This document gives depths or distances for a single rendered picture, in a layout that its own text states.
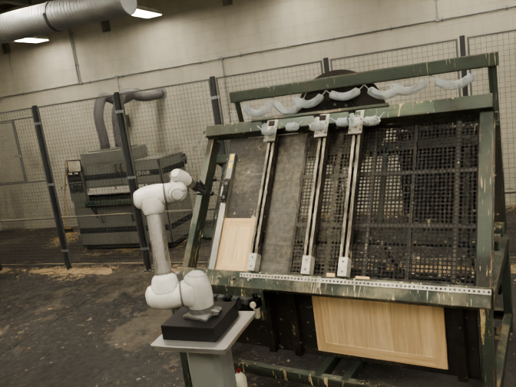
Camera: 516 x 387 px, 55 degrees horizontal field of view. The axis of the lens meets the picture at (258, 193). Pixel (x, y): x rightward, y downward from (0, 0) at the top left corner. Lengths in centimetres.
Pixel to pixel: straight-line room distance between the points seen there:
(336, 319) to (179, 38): 679
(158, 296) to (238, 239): 93
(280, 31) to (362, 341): 607
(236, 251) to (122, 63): 679
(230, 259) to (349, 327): 99
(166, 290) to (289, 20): 629
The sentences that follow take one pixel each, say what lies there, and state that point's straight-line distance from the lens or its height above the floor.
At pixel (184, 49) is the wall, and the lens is 936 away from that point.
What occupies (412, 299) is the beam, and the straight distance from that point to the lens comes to 315.
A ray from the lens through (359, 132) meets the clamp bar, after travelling 355.
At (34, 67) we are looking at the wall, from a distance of 1136.
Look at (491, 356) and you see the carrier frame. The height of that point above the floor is 50.
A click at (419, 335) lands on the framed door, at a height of 46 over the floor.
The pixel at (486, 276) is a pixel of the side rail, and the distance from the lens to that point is 311.
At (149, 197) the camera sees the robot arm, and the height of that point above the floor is 161.
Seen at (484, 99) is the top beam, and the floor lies 191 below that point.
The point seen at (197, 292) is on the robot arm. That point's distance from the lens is 307.
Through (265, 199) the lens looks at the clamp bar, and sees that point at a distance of 370.
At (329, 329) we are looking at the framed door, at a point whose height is 43.
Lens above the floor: 208
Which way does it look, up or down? 10 degrees down
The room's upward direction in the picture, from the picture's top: 8 degrees counter-clockwise
